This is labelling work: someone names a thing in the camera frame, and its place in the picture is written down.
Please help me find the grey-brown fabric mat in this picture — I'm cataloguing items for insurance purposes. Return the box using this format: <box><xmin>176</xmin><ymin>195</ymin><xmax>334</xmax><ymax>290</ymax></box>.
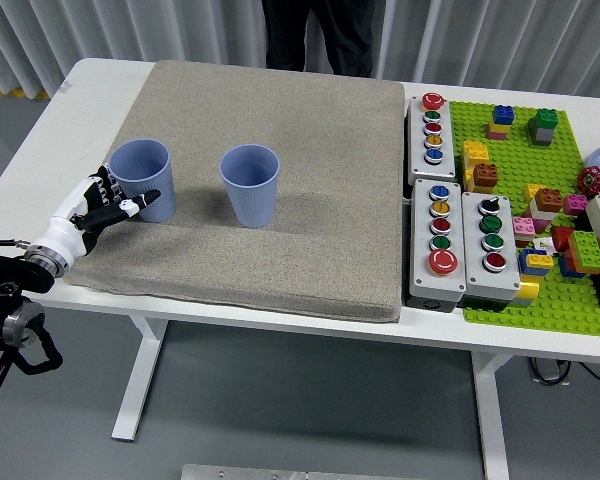
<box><xmin>57</xmin><ymin>59</ymin><xmax>406</xmax><ymax>324</ymax></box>

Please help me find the grey selector switch control box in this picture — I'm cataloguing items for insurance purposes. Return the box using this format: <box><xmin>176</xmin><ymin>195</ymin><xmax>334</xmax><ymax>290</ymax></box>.
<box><xmin>460</xmin><ymin>190</ymin><xmax>523</xmax><ymax>303</ymax></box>

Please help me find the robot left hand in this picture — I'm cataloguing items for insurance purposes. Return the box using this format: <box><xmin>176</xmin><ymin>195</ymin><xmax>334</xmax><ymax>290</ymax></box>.
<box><xmin>29</xmin><ymin>164</ymin><xmax>163</xmax><ymax>262</ymax></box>

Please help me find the brown toy brick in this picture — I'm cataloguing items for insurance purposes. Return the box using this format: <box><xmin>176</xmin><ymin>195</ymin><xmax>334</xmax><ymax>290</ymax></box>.
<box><xmin>471</xmin><ymin>162</ymin><xmax>500</xmax><ymax>194</ymax></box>
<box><xmin>533</xmin><ymin>187</ymin><xmax>565</xmax><ymax>214</ymax></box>

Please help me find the magenta toy brick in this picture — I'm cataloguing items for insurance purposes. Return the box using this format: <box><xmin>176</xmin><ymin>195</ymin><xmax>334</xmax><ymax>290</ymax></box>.
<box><xmin>561</xmin><ymin>193</ymin><xmax>589</xmax><ymax>217</ymax></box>

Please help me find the green studded baseplate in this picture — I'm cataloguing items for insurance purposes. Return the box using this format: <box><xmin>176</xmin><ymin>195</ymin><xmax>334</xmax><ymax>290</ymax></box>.
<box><xmin>448</xmin><ymin>101</ymin><xmax>600</xmax><ymax>338</ymax></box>

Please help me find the red valve handwheel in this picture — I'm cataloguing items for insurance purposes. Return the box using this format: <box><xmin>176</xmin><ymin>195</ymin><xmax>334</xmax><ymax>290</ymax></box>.
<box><xmin>577</xmin><ymin>166</ymin><xmax>600</xmax><ymax>198</ymax></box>

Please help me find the green toy brick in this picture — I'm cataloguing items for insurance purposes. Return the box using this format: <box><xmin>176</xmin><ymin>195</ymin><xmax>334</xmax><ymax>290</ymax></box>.
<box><xmin>526</xmin><ymin>108</ymin><xmax>561</xmax><ymax>139</ymax></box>
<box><xmin>566</xmin><ymin>229</ymin><xmax>600</xmax><ymax>276</ymax></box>

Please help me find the red toy brick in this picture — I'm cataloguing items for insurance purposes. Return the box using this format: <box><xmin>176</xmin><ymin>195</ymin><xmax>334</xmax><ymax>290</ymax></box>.
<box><xmin>550</xmin><ymin>225</ymin><xmax>577</xmax><ymax>253</ymax></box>

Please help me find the person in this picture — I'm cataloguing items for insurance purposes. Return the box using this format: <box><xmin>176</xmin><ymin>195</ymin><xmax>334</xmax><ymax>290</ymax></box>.
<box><xmin>262</xmin><ymin>0</ymin><xmax>376</xmax><ymax>79</ymax></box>

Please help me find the white table leg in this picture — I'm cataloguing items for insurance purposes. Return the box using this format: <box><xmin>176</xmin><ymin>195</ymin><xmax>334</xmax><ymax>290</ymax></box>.
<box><xmin>110</xmin><ymin>315</ymin><xmax>170</xmax><ymax>444</ymax></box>
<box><xmin>469</xmin><ymin>349</ymin><xmax>514</xmax><ymax>480</ymax></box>

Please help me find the blue ribbed plastic cup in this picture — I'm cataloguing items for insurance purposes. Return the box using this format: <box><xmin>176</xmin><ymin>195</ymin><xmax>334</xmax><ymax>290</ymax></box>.
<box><xmin>108</xmin><ymin>138</ymin><xmax>176</xmax><ymax>224</ymax></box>
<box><xmin>218</xmin><ymin>143</ymin><xmax>281</xmax><ymax>230</ymax></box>

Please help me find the grey five-button control box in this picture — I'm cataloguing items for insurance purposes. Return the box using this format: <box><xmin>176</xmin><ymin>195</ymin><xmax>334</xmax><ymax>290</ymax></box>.
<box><xmin>404</xmin><ymin>178</ymin><xmax>468</xmax><ymax>314</ymax></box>
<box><xmin>404</xmin><ymin>93</ymin><xmax>457</xmax><ymax>186</ymax></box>

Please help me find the yellow black floor tape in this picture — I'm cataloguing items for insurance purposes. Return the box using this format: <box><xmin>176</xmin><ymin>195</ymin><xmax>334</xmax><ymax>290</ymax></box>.
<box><xmin>0</xmin><ymin>84</ymin><xmax>51</xmax><ymax>100</ymax></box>

